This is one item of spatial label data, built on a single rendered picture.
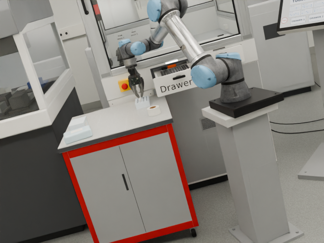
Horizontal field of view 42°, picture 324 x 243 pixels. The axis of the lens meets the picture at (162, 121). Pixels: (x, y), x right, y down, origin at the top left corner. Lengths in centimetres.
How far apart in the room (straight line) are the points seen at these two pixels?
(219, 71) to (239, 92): 16
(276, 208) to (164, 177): 61
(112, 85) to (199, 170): 85
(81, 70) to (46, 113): 356
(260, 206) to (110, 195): 80
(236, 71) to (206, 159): 105
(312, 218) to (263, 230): 34
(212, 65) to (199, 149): 107
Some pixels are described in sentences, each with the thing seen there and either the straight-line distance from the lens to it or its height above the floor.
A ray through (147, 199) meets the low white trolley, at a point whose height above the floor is 34.
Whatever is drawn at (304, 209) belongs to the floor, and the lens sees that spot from 265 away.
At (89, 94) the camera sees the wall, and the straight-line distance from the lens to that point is 619.
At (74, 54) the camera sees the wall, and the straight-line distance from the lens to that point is 611.
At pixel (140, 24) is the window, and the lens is 273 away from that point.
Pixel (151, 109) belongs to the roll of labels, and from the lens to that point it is 231.
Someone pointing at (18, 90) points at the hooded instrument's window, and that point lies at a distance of 262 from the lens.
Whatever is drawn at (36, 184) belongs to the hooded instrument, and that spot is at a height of 44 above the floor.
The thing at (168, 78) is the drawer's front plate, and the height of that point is 91.
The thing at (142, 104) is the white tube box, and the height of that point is 78.
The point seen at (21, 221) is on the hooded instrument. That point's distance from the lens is 300.
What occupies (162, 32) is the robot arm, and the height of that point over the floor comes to 117.
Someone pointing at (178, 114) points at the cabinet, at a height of 59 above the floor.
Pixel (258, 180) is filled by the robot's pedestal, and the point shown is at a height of 38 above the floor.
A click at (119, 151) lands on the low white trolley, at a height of 65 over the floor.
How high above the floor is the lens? 141
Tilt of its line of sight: 17 degrees down
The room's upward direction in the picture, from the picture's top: 15 degrees counter-clockwise
